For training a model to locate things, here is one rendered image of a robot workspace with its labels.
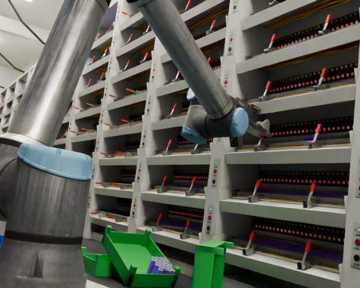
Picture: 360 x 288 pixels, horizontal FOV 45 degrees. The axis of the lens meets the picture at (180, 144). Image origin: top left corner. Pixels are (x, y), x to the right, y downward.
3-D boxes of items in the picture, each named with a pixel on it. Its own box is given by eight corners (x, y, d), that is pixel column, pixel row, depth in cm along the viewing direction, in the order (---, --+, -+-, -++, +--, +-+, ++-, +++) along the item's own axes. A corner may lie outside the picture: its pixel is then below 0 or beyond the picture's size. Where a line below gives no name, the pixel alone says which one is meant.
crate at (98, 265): (95, 276, 163) (98, 255, 164) (77, 266, 181) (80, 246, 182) (163, 278, 179) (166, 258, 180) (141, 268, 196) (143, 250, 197)
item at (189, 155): (212, 164, 188) (208, 132, 188) (147, 164, 240) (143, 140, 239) (248, 158, 199) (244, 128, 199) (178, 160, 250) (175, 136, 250)
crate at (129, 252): (174, 287, 162) (181, 268, 161) (125, 287, 152) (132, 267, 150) (144, 245, 187) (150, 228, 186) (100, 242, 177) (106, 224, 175)
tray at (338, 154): (353, 163, 129) (349, 131, 129) (226, 164, 180) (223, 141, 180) (392, 154, 140) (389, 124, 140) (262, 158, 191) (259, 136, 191)
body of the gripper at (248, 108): (263, 110, 163) (240, 95, 158) (257, 131, 161) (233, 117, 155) (250, 112, 170) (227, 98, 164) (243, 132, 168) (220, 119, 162)
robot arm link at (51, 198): (29, 235, 77) (44, 138, 80) (-14, 226, 88) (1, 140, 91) (98, 238, 88) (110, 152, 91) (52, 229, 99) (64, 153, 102)
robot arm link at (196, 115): (200, 134, 141) (209, 100, 145) (174, 135, 149) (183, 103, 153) (216, 146, 147) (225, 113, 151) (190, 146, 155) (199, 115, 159)
